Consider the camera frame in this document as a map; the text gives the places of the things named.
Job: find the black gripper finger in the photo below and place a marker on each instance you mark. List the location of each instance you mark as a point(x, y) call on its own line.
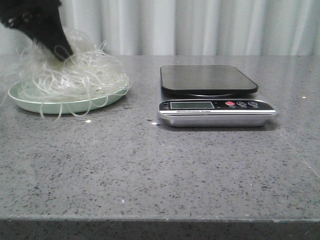
point(40, 21)

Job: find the translucent white vermicelli bundle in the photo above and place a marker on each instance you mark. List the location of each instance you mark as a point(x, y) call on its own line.
point(87, 74)

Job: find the light green round plate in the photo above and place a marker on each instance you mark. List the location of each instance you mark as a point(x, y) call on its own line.
point(65, 107)

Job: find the white pleated curtain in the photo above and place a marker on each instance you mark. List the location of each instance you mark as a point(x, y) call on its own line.
point(198, 27)

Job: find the black silver kitchen scale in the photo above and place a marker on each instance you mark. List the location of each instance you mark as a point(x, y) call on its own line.
point(210, 96)

